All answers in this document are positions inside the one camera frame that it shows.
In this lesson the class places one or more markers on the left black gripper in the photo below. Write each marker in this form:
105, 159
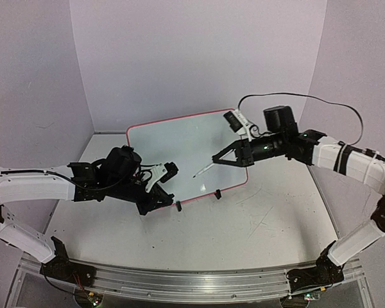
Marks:
157, 196

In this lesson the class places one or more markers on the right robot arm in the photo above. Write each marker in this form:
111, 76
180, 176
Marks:
312, 148

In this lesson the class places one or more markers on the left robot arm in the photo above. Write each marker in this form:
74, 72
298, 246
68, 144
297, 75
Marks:
121, 175

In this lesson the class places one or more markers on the white marker pen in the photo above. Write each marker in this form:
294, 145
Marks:
203, 170

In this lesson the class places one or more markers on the circuit board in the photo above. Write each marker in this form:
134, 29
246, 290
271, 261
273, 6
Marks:
88, 300
312, 296

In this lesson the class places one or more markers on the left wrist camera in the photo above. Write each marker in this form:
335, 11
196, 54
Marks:
160, 173

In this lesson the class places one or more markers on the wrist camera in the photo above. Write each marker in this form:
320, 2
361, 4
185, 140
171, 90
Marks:
240, 125
160, 173

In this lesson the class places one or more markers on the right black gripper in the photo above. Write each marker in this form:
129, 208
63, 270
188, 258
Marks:
246, 160

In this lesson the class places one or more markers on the left circuit board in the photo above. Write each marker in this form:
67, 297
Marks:
88, 300

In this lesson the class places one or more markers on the pink framed whiteboard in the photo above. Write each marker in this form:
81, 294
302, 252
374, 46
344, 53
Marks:
190, 142

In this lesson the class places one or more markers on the aluminium front rail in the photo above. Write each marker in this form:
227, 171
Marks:
239, 285

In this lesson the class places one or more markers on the black whiteboard stand clip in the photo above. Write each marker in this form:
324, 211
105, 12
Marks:
178, 206

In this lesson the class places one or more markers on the right circuit board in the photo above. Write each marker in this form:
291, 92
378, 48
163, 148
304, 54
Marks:
312, 296

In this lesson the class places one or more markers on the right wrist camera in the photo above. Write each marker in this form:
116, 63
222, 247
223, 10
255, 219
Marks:
240, 125

